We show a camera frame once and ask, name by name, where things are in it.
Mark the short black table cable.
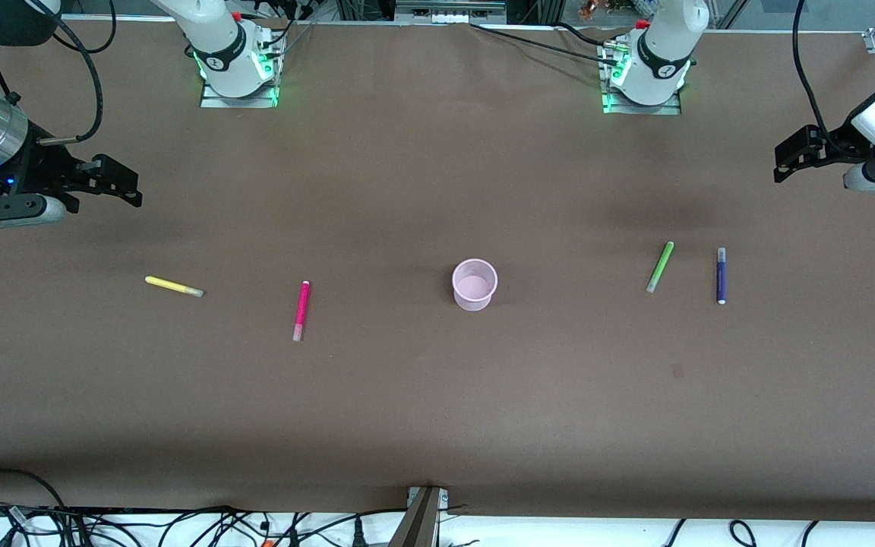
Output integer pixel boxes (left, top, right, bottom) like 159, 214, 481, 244
555, 21, 614, 49

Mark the magenta marker pen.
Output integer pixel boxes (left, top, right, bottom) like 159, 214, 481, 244
292, 280, 311, 342

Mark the aluminium table edge bracket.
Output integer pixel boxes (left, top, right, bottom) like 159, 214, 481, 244
388, 486, 450, 547

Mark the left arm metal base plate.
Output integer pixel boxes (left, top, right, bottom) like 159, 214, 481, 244
597, 40, 683, 116

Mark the black cable across table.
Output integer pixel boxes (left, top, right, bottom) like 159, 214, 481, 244
469, 22, 622, 68

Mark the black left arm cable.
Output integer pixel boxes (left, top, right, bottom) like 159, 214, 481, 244
791, 0, 839, 150

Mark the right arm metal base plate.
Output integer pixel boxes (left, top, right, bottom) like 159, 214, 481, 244
200, 34, 286, 109

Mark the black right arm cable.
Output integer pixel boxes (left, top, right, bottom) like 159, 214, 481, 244
0, 0, 117, 145

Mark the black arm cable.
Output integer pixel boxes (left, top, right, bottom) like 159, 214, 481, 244
0, 0, 117, 145
791, 0, 839, 150

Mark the green marker pen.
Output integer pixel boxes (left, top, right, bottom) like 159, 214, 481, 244
646, 241, 675, 294

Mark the pink plastic cup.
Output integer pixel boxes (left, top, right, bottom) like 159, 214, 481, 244
452, 259, 498, 311

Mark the yellow marker pen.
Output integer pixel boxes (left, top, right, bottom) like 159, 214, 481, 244
145, 275, 204, 298

